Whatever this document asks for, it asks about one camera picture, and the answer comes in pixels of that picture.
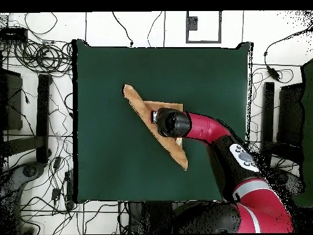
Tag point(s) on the tan terry towel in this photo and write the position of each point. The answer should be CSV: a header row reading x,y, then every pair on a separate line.
x,y
139,105

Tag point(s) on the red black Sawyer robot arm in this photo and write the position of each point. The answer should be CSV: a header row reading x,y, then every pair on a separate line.
x,y
207,127

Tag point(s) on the black flat panel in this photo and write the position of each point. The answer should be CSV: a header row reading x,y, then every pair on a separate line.
x,y
291,115
12,102

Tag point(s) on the dark green table cloth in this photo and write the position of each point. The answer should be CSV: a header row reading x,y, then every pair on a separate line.
x,y
110,146

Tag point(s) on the black upright bar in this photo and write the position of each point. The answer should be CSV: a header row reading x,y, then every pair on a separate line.
x,y
43,117
268,110

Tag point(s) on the dark grey stand base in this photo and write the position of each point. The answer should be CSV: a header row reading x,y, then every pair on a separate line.
x,y
291,181
14,181

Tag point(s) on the dark green hanging cloth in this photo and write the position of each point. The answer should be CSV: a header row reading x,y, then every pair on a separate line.
x,y
308,122

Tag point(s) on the black box device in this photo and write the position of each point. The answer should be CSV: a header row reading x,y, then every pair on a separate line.
x,y
13,34

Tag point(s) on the grey square floor frame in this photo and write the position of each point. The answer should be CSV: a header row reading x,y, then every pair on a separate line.
x,y
192,23

